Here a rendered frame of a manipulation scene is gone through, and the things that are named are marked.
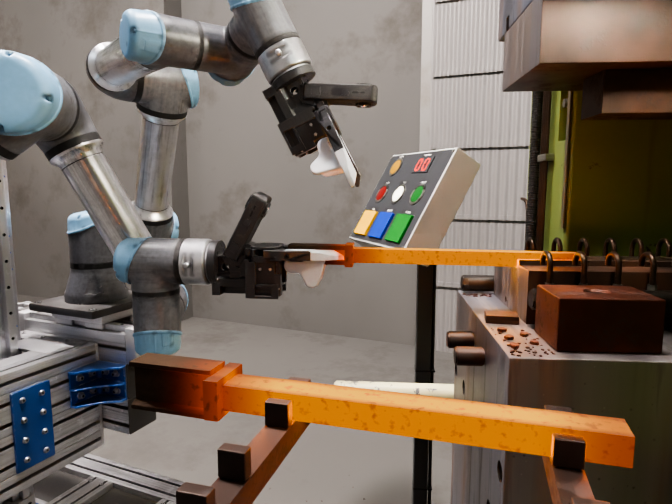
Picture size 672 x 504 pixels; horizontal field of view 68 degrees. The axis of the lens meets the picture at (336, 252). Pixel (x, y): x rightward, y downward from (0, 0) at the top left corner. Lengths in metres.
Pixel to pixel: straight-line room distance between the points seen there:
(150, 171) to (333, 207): 2.45
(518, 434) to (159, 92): 1.05
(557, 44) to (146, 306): 0.71
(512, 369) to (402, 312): 2.98
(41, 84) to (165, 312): 0.37
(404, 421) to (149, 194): 1.07
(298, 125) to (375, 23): 2.95
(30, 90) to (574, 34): 0.74
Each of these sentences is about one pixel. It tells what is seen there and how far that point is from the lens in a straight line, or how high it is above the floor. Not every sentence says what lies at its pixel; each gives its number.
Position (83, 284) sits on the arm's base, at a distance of 1.39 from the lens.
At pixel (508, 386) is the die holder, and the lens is 0.63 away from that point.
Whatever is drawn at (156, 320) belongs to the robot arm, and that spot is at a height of 0.90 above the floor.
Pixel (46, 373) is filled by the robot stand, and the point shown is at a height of 0.70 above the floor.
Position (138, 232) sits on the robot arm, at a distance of 0.97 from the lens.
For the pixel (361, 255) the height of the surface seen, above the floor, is 1.00.
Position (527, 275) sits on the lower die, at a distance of 0.76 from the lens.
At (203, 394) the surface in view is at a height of 0.94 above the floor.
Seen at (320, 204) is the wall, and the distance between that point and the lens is 3.70.
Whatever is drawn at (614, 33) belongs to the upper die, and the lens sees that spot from 0.80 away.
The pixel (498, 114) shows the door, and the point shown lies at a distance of 3.34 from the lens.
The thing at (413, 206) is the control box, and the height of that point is 1.06.
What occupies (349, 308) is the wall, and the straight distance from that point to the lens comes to 3.72.
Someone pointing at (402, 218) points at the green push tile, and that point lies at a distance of 1.23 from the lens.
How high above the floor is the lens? 1.11
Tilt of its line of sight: 7 degrees down
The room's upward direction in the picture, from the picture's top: straight up
